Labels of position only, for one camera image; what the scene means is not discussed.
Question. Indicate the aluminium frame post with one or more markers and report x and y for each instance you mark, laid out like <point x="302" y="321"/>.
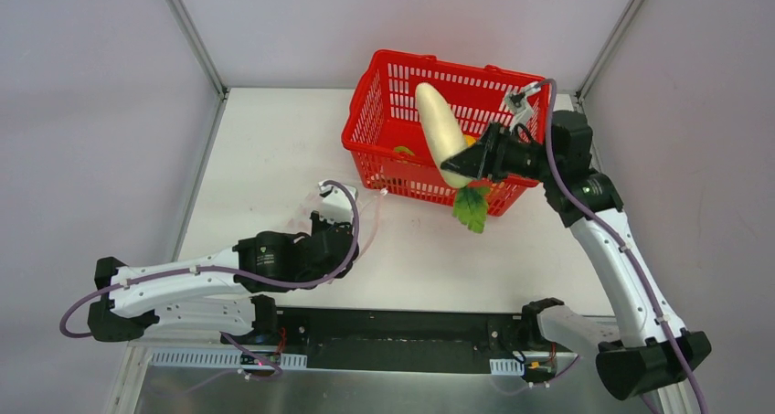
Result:
<point x="617" y="35"/>
<point x="186" y="24"/>

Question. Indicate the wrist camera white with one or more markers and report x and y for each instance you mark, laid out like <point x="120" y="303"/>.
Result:
<point x="335" y="206"/>
<point x="516" y="101"/>

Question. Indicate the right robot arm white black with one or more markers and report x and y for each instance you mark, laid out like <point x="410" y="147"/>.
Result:
<point x="650" y="347"/>

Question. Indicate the green vegetable in basket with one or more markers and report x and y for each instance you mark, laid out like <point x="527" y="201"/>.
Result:
<point x="403" y="151"/>

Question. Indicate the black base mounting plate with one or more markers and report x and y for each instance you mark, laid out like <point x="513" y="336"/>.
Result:
<point x="404" y="341"/>

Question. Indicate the red plastic shopping basket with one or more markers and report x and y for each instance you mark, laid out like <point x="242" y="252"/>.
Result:
<point x="410" y="112"/>

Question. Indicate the left aluminium frame post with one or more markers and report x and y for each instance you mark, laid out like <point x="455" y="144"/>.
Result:
<point x="186" y="24"/>

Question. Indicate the white daikon radish toy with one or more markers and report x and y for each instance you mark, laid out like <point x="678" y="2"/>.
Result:
<point x="444" y="138"/>

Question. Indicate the right aluminium frame post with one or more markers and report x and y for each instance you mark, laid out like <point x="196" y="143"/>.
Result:
<point x="617" y="35"/>

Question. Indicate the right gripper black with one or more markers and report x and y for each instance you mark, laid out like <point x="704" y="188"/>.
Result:
<point x="493" y="153"/>

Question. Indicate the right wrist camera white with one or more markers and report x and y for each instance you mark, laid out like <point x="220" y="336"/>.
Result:
<point x="516" y="101"/>

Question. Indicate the clear pink zip top bag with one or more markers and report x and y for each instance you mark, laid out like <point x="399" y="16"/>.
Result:
<point x="369" y="207"/>

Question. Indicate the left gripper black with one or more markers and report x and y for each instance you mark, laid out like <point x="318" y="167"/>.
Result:
<point x="333" y="233"/>

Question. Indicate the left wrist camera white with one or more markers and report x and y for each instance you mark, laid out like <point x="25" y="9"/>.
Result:
<point x="335" y="206"/>

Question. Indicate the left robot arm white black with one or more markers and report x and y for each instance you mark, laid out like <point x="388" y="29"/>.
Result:
<point x="229" y="291"/>

